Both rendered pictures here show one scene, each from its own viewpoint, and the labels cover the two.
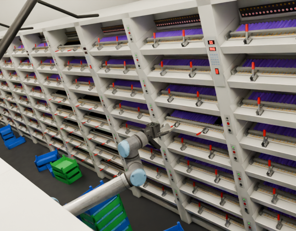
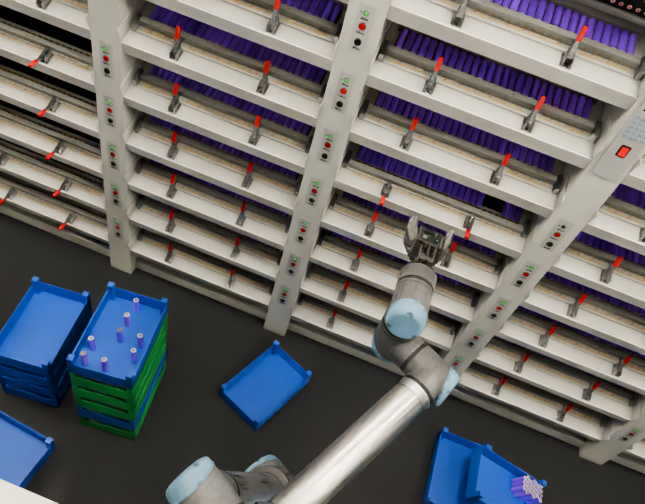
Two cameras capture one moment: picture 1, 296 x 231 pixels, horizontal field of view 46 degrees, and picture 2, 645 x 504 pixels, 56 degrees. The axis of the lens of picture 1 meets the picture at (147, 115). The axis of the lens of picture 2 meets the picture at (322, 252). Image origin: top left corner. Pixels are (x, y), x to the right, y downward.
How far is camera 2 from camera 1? 1.80 m
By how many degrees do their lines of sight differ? 50
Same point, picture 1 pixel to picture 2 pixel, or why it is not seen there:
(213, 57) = (639, 126)
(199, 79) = (552, 146)
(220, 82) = (611, 171)
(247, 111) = (616, 225)
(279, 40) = not seen: outside the picture
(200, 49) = (614, 94)
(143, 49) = (411, 12)
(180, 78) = (492, 121)
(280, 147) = (633, 287)
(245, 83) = not seen: outside the picture
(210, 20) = not seen: outside the picture
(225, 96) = (594, 195)
